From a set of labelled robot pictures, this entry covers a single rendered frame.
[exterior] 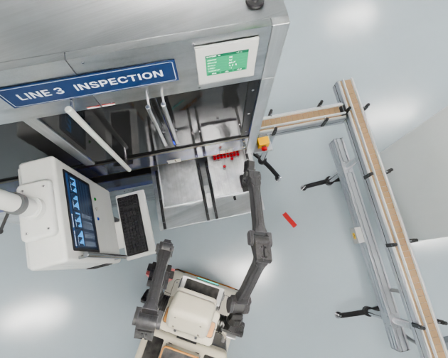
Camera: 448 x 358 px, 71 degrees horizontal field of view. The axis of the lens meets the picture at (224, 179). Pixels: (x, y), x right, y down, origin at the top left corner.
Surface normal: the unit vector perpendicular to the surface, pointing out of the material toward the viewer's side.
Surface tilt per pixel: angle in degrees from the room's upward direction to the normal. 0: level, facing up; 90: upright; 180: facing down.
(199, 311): 42
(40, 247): 0
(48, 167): 0
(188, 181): 0
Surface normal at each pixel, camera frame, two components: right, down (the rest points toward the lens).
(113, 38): 0.00, -0.26
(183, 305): 0.21, -0.81
